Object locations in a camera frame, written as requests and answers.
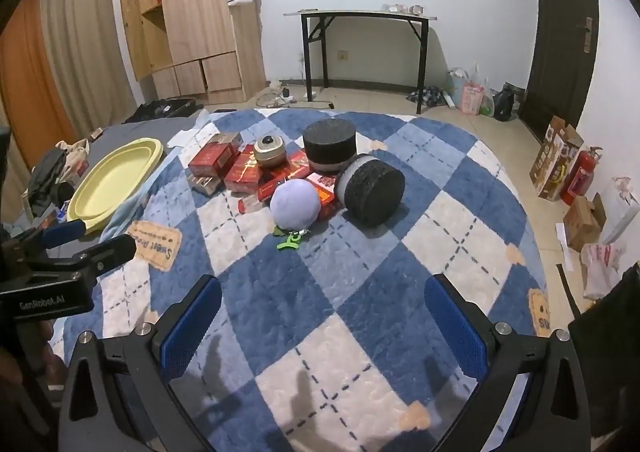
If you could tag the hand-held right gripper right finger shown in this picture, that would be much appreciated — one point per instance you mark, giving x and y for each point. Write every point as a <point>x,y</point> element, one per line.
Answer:
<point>455,327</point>

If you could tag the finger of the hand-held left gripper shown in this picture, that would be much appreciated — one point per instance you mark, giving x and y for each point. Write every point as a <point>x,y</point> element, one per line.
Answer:
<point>112,252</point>
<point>62,233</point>

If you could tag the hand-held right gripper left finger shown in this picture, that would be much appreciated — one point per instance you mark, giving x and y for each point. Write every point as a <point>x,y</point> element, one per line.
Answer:
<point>192,327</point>

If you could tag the yellow plastic basin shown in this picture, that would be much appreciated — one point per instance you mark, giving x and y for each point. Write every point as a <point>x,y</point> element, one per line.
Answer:
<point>112,174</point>

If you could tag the green plastic clip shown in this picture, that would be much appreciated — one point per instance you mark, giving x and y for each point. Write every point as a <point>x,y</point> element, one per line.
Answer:
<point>287,243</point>

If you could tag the pile of red cigarette packs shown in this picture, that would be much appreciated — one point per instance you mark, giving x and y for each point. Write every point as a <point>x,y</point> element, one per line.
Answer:
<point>242,171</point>

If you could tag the black foam cylinder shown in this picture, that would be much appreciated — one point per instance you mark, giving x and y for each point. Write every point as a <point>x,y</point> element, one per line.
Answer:
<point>330,144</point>
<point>372,192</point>

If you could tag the white plush ball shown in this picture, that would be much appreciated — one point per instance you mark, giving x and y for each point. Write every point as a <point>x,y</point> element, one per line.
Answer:
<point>295,204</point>

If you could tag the beige round compact case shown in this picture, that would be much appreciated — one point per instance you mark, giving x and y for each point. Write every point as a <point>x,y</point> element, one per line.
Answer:
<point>270,151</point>

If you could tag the red white cigarette box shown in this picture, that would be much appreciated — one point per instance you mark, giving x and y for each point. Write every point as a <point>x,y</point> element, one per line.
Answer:
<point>325,192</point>

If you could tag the dark green clothes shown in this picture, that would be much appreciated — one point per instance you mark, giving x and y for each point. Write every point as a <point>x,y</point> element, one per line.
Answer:
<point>45,176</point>

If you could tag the small brown box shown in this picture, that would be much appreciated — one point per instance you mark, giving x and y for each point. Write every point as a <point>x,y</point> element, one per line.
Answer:
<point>96,134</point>

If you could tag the blue white plaid blanket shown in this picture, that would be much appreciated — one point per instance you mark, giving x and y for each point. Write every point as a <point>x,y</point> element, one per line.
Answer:
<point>350,282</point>

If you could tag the grey bed sheet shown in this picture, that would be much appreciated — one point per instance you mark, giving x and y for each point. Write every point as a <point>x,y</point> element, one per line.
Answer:
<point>125,134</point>

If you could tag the black open suitcase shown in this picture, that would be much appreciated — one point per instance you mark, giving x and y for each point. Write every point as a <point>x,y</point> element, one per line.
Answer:
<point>160,110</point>

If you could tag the orange curtain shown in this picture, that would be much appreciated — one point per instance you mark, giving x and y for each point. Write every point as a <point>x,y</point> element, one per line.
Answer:
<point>30,81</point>

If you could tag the person's dark clothing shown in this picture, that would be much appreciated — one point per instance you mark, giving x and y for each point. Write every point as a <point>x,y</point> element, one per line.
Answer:
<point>610,357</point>

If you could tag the white red plastic bag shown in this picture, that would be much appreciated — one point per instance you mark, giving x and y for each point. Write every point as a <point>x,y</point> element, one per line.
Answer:
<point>602,267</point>

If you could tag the brown cardboard box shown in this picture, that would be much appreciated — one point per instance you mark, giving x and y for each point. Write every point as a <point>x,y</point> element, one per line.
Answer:
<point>582,224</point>

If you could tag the black flat device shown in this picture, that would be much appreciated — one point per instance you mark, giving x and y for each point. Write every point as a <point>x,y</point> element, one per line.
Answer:
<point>225,110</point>

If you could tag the beige curtain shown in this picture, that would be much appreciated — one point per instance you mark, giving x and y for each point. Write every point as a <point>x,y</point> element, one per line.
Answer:
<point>85,41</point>

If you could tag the printed cardboard box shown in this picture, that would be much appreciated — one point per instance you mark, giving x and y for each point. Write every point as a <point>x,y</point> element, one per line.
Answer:
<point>555,161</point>

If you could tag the red fire extinguisher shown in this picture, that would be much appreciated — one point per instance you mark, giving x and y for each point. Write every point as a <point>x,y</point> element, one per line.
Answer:
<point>580,176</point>

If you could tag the white board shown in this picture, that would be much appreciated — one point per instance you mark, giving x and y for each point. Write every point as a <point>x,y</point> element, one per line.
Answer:
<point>622,217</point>

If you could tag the green plastic bag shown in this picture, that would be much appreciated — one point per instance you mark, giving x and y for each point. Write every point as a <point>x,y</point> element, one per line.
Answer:
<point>486,106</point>

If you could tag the pink plastic bag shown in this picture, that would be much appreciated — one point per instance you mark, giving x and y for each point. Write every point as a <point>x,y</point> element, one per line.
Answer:
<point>472,99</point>

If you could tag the black bag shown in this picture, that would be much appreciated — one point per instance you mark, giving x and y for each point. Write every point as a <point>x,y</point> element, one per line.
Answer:
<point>506,104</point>

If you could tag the wooden wardrobe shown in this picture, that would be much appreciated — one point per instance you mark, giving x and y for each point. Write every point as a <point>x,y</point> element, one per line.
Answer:
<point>200,16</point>

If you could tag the dark brown door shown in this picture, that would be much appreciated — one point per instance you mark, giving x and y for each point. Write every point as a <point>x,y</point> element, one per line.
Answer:
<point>560,31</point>

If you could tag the black folding table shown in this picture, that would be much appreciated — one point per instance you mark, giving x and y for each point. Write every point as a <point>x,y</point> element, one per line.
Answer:
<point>360,19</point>

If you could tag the clear tape rolls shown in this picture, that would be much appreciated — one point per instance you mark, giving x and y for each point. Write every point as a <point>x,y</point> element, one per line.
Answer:
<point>405,8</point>

